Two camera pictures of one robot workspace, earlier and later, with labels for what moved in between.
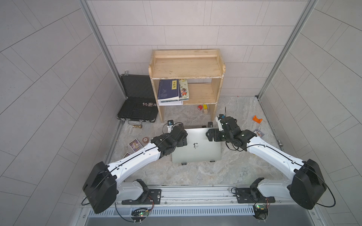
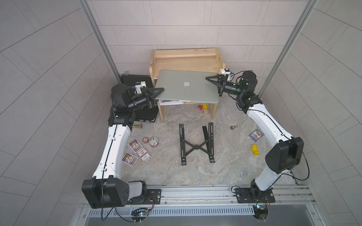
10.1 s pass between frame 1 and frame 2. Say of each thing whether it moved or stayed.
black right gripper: moved
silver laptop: moved
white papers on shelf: stayed
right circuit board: stayed
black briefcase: stayed
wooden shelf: stayed
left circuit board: stayed
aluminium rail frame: stayed
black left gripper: moved
